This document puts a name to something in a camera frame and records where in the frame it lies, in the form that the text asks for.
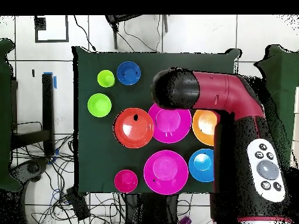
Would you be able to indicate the red-orange wide bowl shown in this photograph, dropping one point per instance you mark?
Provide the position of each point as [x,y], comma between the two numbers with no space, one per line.
[133,128]

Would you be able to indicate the large pink bowl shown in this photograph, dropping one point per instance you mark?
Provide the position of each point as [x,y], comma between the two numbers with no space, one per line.
[170,123]
[165,172]

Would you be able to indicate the small dark blue bowl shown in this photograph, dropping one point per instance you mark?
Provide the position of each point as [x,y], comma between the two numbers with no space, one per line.
[128,73]

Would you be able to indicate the small magenta bowl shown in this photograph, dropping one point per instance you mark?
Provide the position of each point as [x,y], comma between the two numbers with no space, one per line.
[126,181]

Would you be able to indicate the lime green plastic cup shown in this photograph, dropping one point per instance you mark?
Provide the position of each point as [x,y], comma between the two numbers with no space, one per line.
[106,78]

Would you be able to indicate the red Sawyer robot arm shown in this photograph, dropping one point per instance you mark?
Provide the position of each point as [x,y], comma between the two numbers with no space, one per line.
[222,93]

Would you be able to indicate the small green bowl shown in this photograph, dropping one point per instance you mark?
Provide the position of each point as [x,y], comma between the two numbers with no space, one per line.
[99,105]

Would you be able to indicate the large orange bowl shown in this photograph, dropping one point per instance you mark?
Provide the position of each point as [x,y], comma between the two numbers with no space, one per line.
[204,126]

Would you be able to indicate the dark green table cloth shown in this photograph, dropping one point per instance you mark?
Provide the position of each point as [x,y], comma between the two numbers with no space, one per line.
[98,149]
[285,70]
[4,70]

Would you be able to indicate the light blue bowl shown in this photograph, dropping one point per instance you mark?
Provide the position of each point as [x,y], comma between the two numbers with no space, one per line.
[201,165]

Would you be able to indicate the black metal stand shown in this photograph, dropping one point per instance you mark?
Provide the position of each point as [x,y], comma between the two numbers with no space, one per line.
[115,35]

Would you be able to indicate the purple object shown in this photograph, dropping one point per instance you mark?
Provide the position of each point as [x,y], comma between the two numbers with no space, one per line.
[185,220]

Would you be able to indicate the black power box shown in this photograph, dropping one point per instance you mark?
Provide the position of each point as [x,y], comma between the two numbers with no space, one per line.
[78,205]

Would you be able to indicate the small black item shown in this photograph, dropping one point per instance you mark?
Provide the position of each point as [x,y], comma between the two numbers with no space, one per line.
[33,73]

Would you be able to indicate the white boxes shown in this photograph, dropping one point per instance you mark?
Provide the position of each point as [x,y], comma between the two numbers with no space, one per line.
[296,93]

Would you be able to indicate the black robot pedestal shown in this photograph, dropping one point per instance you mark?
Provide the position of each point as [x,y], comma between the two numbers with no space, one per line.
[151,210]

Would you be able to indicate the black post with blue tape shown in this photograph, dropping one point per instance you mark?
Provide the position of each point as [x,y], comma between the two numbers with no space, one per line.
[48,105]

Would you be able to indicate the black metal frame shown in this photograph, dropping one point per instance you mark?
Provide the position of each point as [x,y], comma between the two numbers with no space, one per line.
[30,137]

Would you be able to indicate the black pedestal foot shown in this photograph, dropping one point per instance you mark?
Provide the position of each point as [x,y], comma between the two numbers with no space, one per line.
[32,168]

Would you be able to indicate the black square frame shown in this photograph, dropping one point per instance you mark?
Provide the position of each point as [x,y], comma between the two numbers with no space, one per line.
[67,28]

